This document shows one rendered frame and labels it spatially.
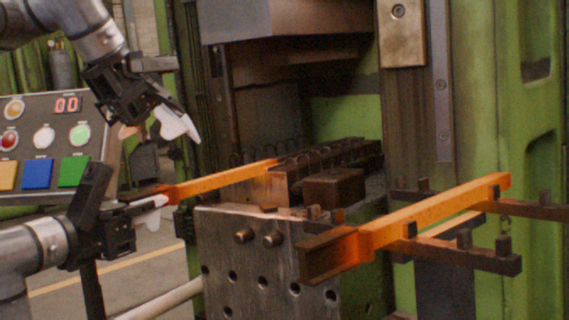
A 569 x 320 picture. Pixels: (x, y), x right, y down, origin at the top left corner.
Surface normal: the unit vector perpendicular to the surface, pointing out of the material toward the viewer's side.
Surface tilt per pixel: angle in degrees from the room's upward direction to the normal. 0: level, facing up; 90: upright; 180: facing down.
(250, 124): 90
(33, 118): 60
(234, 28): 90
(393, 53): 90
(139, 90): 90
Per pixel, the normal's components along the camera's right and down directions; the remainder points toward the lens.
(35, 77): 0.57, 0.09
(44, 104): -0.23, -0.32
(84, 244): 0.79, 0.03
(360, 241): -0.72, 0.19
